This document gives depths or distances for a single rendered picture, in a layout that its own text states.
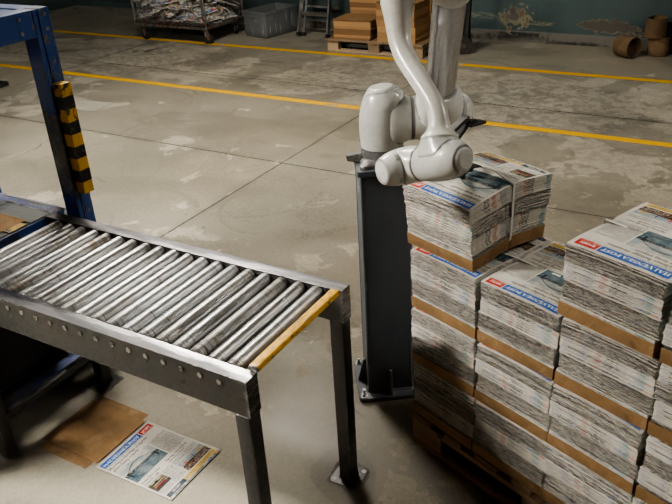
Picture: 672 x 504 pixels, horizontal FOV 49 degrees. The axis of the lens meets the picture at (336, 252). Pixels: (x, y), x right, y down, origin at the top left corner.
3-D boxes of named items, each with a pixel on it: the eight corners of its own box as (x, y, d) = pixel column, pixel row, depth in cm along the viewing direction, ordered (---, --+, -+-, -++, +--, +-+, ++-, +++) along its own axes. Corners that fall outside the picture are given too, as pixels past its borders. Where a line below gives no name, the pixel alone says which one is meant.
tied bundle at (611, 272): (633, 268, 225) (644, 198, 215) (730, 306, 205) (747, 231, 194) (556, 314, 205) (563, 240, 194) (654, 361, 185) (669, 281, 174)
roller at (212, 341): (277, 273, 240) (279, 287, 242) (182, 350, 205) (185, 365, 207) (290, 276, 238) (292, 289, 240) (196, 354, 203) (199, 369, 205)
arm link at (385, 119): (359, 138, 274) (356, 80, 264) (408, 136, 274) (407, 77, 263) (360, 154, 260) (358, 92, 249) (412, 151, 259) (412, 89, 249)
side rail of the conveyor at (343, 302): (352, 315, 238) (350, 283, 232) (343, 324, 234) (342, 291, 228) (62, 237, 300) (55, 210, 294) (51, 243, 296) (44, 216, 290)
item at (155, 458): (220, 451, 284) (220, 448, 283) (170, 502, 262) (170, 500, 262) (149, 422, 301) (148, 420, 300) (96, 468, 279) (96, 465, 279)
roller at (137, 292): (198, 265, 258) (196, 253, 256) (98, 335, 223) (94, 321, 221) (187, 262, 261) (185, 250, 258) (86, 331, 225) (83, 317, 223)
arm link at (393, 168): (411, 179, 223) (442, 177, 212) (372, 192, 214) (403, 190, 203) (403, 144, 220) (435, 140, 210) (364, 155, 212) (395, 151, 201)
